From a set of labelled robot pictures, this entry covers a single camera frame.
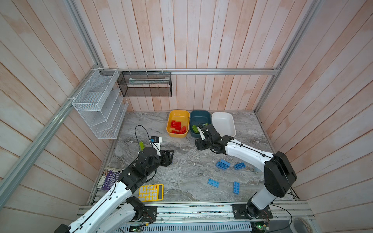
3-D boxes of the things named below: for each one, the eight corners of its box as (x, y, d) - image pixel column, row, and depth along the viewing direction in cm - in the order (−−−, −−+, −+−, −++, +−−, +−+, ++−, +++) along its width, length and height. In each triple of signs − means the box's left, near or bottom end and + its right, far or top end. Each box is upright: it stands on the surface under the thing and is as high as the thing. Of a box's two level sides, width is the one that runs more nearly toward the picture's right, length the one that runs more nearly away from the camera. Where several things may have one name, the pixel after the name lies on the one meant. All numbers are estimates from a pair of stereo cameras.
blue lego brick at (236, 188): (232, 192, 82) (233, 191, 80) (233, 182, 86) (234, 181, 84) (238, 194, 82) (239, 193, 80) (238, 184, 85) (240, 182, 83)
